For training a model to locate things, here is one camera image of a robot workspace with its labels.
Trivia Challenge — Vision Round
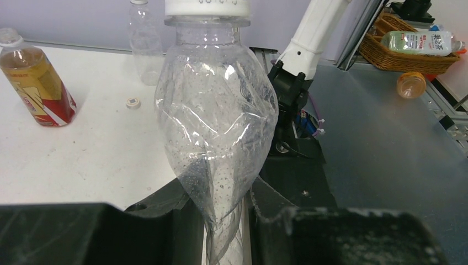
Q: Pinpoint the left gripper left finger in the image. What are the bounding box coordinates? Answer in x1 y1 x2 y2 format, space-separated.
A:
1 179 204 264

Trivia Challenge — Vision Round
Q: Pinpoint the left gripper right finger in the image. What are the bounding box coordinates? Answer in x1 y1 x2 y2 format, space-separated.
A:
248 178 448 264

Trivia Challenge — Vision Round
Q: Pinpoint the clear bottle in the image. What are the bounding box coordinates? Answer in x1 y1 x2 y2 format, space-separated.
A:
128 0 163 86
155 15 278 264

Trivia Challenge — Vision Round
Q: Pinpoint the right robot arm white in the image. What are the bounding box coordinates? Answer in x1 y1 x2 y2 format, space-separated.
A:
268 0 350 156

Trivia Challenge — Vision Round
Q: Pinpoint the beige bottle cap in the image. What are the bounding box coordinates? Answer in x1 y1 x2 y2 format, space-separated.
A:
126 98 141 109

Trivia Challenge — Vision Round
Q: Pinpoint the clear empty bottle upright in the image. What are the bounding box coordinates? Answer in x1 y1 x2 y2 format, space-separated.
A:
128 0 163 86

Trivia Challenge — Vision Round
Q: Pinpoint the orange bottle lying down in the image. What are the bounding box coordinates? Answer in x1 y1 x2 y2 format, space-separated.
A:
396 72 427 99

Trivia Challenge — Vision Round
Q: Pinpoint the tea bottle red label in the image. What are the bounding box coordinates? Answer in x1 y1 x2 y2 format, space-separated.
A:
1 28 77 126

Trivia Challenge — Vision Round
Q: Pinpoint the green tea bottle in basket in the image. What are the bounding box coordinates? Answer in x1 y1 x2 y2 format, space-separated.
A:
380 31 465 57

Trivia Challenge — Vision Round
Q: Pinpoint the wicker basket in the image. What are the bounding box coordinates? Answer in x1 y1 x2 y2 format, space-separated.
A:
359 14 467 75

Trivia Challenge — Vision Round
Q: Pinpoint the orange plastic bin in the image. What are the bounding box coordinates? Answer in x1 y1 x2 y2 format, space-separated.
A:
424 47 468 82

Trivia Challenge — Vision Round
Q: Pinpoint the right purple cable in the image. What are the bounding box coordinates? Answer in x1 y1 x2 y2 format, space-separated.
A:
296 93 327 138

